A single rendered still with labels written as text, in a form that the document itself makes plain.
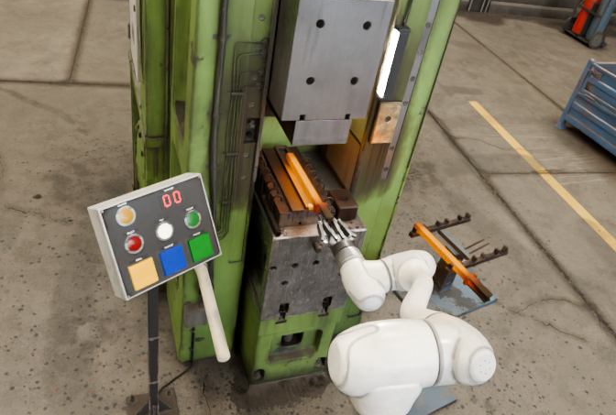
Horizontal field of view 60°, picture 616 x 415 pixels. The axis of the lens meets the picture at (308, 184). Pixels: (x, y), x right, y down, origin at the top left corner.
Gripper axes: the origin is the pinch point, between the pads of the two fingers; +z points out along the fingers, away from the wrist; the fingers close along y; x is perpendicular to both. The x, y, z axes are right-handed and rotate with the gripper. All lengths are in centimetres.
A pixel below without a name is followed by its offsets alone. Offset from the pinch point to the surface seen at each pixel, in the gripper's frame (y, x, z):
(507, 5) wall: 541, -94, 555
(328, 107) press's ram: -2.1, 37.1, 9.9
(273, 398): -6, -104, -5
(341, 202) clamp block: 13.1, -6.0, 12.6
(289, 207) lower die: -8.1, -6.0, 12.7
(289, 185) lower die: -4.4, -5.2, 24.6
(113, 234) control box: -70, 9, -10
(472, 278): 47, -9, -30
